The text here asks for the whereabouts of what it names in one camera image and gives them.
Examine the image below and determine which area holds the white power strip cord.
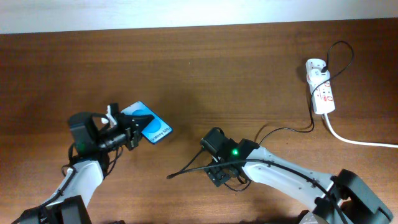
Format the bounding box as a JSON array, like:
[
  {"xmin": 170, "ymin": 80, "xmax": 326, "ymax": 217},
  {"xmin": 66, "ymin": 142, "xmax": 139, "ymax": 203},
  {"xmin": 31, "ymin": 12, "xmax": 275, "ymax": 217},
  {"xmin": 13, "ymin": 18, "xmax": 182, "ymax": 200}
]
[{"xmin": 322, "ymin": 113, "xmax": 398, "ymax": 149}]

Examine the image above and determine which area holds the blue Galaxy smartphone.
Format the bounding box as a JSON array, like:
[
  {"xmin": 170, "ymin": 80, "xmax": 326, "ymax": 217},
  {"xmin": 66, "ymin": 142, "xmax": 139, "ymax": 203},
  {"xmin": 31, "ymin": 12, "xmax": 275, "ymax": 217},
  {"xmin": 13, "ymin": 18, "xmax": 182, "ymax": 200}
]
[{"xmin": 121, "ymin": 101, "xmax": 173, "ymax": 144}]

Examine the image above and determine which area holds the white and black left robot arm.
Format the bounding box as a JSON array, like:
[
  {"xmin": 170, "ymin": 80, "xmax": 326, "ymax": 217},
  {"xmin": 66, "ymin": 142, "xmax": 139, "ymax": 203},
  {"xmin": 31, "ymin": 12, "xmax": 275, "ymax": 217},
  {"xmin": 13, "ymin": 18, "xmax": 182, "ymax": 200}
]
[{"xmin": 15, "ymin": 111, "xmax": 154, "ymax": 223}]

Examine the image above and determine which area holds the white power strip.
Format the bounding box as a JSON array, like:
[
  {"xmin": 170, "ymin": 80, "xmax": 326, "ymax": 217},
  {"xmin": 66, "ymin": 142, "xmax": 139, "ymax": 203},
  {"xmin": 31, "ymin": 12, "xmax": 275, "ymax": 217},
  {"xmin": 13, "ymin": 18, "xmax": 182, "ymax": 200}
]
[{"xmin": 305, "ymin": 58, "xmax": 335, "ymax": 114}]

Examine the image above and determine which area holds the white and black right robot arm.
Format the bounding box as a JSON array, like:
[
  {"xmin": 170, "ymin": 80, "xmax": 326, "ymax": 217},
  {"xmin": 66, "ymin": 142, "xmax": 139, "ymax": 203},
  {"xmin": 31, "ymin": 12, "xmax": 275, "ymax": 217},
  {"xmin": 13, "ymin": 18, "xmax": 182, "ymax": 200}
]
[{"xmin": 200, "ymin": 127, "xmax": 394, "ymax": 223}]

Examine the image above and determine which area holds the white charger plug adapter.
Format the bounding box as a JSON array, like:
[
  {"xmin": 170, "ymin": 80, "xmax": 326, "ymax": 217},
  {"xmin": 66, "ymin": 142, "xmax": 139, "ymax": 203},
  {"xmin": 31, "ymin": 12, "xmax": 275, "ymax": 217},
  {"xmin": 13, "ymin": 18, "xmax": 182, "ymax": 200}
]
[{"xmin": 307, "ymin": 68, "xmax": 330, "ymax": 85}]

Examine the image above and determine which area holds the black phone charger cable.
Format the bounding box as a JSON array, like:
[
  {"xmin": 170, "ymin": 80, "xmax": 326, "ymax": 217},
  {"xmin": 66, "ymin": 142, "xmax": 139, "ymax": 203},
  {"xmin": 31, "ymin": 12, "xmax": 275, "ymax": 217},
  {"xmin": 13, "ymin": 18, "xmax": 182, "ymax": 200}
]
[{"xmin": 222, "ymin": 40, "xmax": 354, "ymax": 192}]

